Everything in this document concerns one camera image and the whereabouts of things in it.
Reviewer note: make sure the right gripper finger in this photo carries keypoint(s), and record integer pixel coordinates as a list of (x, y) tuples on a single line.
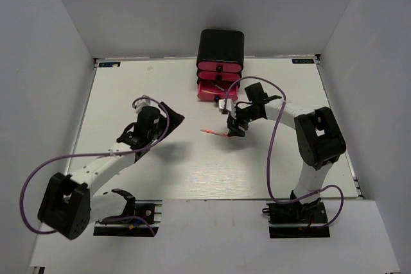
[(232, 123), (236, 132)]

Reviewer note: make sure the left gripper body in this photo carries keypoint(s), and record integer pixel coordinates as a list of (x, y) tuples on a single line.
[(156, 133)]

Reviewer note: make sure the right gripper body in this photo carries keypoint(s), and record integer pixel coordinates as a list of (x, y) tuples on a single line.
[(245, 115)]

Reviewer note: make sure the orange highlighter pen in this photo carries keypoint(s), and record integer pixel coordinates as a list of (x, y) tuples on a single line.
[(212, 132)]

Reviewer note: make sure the blue thin pen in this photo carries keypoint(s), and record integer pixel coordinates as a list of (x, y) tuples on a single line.
[(220, 88)]

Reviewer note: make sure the yellow highlighter pen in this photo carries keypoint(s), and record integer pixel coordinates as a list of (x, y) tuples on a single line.
[(206, 91)]

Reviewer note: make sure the pink top drawer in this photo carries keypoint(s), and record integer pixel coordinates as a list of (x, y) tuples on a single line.
[(226, 67)]

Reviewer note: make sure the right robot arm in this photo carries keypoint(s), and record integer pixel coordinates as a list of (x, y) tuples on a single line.
[(319, 139)]

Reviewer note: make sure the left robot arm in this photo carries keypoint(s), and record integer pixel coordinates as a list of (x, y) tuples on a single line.
[(72, 202)]

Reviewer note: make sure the right blue table label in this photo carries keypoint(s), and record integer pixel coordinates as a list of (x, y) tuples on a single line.
[(303, 61)]

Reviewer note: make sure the blue table label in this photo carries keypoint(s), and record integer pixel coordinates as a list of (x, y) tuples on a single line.
[(303, 61), (109, 64)]

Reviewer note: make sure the left blue table label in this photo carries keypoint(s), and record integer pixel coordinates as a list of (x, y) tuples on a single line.
[(109, 64)]

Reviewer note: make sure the black drawer cabinet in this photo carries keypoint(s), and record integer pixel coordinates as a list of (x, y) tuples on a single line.
[(221, 46)]

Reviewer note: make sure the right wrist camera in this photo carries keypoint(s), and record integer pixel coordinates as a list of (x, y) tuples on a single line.
[(226, 106)]

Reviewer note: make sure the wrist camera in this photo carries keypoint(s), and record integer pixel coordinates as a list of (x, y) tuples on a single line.
[(226, 106), (141, 102)]

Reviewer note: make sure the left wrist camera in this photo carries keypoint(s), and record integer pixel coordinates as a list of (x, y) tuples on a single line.
[(141, 102)]

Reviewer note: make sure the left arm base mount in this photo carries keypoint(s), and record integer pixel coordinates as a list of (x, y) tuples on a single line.
[(144, 222)]

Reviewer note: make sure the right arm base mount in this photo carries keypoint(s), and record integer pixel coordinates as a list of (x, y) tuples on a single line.
[(297, 221)]

